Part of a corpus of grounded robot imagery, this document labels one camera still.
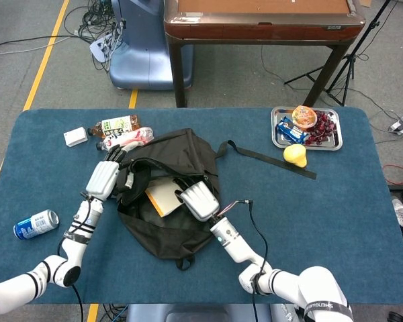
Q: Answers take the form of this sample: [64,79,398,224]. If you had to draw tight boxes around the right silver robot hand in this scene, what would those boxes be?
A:
[173,177,221,222]

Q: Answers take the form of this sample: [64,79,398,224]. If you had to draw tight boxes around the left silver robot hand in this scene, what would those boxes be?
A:
[85,140,145,202]

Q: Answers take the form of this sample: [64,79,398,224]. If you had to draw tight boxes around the yellow white notebook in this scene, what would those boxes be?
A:
[144,177,185,218]

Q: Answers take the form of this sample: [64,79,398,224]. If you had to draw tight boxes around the black fabric backpack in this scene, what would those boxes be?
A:
[116,128,318,271]

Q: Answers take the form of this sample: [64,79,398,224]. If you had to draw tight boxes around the small white box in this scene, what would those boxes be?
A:
[63,126,89,148]

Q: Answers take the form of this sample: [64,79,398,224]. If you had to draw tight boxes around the drink bottle red white label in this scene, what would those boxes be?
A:
[96,126,154,152]

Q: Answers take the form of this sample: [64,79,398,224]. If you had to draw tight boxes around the tea bottle green label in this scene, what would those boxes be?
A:
[87,114,141,139]

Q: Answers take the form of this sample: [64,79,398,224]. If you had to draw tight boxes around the blue drink can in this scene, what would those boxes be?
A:
[13,209,60,241]

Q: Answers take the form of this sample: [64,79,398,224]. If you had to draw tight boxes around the yellow pear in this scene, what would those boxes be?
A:
[283,144,308,168]

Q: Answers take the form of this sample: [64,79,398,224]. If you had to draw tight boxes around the grey blue robot torso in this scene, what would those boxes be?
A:
[126,303,273,322]

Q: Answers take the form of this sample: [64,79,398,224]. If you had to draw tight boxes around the blue biscuit packet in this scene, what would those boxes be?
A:
[276,116,309,143]

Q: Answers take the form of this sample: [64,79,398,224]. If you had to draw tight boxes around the blue table cloth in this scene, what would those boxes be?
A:
[0,107,403,305]

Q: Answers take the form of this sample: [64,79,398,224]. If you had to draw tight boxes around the white power strip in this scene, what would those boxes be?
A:
[89,35,117,63]

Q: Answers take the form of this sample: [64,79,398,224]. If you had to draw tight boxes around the orange jelly cup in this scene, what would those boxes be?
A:
[291,105,318,131]

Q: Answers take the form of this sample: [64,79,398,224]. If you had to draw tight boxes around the metal tray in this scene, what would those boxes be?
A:
[271,106,343,152]

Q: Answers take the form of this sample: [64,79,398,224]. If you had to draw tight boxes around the dark red grapes bunch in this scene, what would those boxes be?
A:
[304,110,337,146]

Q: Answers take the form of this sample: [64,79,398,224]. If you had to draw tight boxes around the brown mahjong table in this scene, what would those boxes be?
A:
[163,0,367,108]

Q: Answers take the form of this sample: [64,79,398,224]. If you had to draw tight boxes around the white grey shoe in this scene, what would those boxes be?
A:
[392,197,403,227]

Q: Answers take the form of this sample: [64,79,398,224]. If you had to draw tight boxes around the black tripod stand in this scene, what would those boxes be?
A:
[283,0,394,107]

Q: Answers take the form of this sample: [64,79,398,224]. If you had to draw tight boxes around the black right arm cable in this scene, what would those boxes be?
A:
[218,199,273,322]

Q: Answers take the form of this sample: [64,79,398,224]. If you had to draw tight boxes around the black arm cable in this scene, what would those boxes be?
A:
[218,199,273,322]
[56,193,97,322]

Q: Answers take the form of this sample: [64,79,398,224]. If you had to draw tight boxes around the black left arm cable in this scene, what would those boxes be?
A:
[56,193,97,322]

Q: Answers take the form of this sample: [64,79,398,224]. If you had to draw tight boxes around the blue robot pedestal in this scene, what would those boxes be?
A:
[107,0,194,91]

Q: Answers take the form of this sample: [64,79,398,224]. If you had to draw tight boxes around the tangled black floor cables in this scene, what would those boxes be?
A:
[63,0,122,73]

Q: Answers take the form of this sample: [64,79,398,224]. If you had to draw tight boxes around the red floor cable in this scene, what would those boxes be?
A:
[382,163,403,186]

